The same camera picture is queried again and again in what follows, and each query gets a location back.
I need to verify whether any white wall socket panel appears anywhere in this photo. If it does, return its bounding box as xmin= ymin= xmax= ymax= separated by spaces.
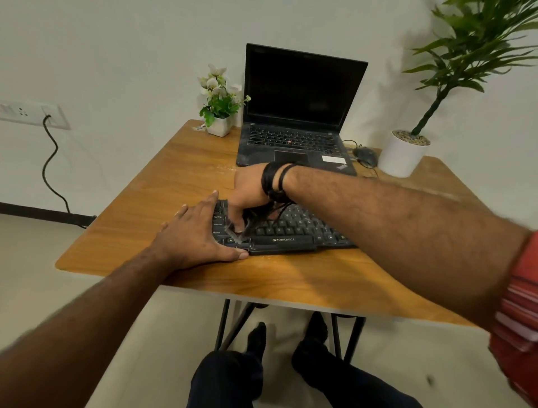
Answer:
xmin=0 ymin=100 xmax=71 ymax=131

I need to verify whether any person's right hand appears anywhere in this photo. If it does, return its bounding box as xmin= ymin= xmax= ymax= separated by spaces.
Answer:
xmin=226 ymin=163 xmax=280 ymax=234

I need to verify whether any small black brush tool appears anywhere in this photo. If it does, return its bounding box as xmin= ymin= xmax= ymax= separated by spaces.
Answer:
xmin=225 ymin=203 xmax=280 ymax=245

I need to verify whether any person's right forearm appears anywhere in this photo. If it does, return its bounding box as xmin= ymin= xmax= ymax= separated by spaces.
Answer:
xmin=284 ymin=165 xmax=532 ymax=333

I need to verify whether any black power cable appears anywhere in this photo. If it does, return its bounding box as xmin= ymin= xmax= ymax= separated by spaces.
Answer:
xmin=41 ymin=114 xmax=98 ymax=230

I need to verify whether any tall green plant white pot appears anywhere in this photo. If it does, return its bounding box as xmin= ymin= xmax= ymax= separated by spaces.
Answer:
xmin=377 ymin=0 xmax=538 ymax=179

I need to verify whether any black mouse cable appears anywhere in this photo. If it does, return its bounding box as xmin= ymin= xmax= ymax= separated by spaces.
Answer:
xmin=341 ymin=139 xmax=379 ymax=178

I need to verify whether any black computer mouse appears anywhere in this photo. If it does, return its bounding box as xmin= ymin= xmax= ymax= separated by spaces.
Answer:
xmin=352 ymin=145 xmax=379 ymax=169

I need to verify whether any black metal table frame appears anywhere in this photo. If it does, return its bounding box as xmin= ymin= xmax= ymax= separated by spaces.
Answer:
xmin=214 ymin=298 xmax=367 ymax=364

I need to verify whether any black laptop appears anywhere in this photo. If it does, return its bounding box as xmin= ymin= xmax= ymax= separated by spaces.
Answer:
xmin=235 ymin=43 xmax=369 ymax=177

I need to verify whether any red right sleeve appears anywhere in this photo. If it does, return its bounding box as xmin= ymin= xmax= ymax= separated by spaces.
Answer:
xmin=488 ymin=231 xmax=538 ymax=406

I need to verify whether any person's right leg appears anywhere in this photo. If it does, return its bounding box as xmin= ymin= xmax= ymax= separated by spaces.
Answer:
xmin=291 ymin=312 xmax=423 ymax=408

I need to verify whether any person's left forearm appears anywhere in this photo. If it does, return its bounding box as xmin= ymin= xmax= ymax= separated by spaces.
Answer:
xmin=0 ymin=248 xmax=171 ymax=408

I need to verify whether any black skirting board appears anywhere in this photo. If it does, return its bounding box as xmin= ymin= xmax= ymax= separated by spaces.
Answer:
xmin=0 ymin=201 xmax=98 ymax=228

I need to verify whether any person's left leg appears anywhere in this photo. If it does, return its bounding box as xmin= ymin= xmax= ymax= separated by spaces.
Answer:
xmin=186 ymin=321 xmax=268 ymax=408

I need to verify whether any small white flower pot plant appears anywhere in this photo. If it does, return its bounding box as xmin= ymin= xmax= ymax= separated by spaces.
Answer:
xmin=196 ymin=63 xmax=252 ymax=138

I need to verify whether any black keyboard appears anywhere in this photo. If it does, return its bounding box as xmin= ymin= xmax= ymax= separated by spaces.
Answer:
xmin=211 ymin=198 xmax=359 ymax=256

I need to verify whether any black wristband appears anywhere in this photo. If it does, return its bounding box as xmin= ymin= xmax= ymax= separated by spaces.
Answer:
xmin=260 ymin=161 xmax=299 ymax=211

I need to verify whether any person's leg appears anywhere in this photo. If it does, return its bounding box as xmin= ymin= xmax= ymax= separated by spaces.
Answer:
xmin=186 ymin=321 xmax=268 ymax=408
xmin=291 ymin=312 xmax=423 ymax=408

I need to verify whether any person's left hand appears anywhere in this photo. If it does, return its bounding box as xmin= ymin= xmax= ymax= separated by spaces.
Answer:
xmin=149 ymin=189 xmax=249 ymax=272

